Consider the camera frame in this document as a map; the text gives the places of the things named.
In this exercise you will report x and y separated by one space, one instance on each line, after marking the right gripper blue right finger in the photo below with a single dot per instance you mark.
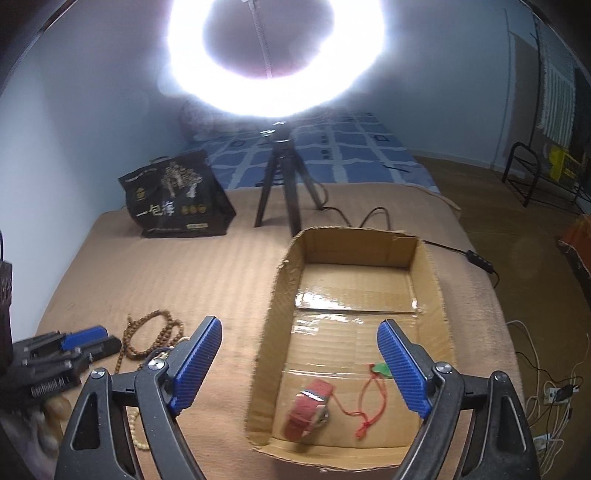
499 444

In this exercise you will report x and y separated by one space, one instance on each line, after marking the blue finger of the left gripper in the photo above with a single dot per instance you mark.
92 352
77 339

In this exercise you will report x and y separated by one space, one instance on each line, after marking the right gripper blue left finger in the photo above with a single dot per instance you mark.
97 442

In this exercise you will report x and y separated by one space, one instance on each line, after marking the red strap wristwatch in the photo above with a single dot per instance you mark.
309 410

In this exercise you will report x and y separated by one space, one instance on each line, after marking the open cardboard box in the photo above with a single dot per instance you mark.
333 289

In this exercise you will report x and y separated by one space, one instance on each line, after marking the black printed paper bag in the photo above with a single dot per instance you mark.
177 197

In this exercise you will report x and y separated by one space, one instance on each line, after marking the orange cloth covered box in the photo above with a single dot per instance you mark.
575 244

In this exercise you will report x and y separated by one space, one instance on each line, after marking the black clothes rack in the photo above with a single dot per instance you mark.
525 157

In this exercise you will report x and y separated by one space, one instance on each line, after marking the yellow black box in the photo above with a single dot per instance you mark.
564 169

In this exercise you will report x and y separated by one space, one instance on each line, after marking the black tripod stand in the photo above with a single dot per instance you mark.
285 159

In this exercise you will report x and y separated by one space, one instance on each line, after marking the dark hanging clothes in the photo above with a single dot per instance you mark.
580 139

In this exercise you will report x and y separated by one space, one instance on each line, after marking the white striped hanging towel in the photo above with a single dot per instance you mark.
558 88

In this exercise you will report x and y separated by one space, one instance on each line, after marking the white ring light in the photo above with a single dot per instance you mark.
272 59

